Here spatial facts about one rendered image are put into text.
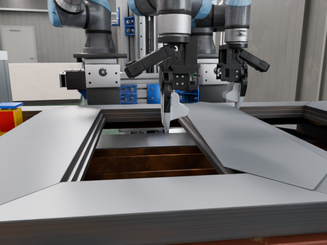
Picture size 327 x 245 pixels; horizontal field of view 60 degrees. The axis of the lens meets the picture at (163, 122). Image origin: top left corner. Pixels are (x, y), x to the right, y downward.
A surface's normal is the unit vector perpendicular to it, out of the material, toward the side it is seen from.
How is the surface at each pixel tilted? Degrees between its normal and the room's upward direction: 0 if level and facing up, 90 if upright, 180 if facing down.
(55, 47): 90
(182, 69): 90
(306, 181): 1
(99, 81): 90
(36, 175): 0
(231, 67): 90
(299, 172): 1
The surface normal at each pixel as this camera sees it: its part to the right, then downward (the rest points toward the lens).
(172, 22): -0.07, 0.23
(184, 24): 0.58, 0.18
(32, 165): 0.00, -0.97
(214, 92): 0.26, 0.22
